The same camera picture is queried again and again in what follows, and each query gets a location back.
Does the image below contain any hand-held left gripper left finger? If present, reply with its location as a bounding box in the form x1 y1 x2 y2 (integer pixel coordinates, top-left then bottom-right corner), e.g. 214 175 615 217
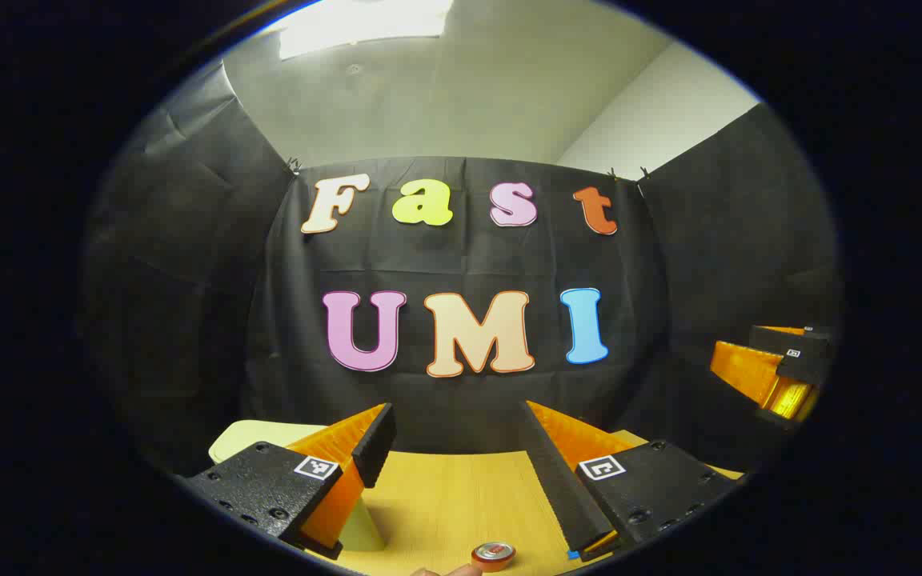
177 403 397 561

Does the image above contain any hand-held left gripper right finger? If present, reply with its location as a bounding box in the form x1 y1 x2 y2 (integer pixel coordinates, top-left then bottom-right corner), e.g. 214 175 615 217
522 400 740 563

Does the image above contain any red pop can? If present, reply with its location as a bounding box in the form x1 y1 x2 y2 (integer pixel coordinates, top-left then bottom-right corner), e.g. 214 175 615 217
471 542 517 573

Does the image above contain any pale green garbage bin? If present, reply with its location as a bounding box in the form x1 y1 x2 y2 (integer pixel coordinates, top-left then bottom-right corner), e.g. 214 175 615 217
209 420 388 553

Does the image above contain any wooden desktop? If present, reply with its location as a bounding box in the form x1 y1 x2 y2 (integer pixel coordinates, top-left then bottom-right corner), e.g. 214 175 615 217
301 430 748 576

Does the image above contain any black backdrop cloth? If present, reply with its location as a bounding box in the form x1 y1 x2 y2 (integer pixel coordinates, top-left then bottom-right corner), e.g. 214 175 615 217
81 60 842 481

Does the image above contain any ceiling light panel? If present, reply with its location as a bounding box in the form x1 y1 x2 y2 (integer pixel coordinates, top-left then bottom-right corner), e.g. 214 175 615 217
277 0 455 61

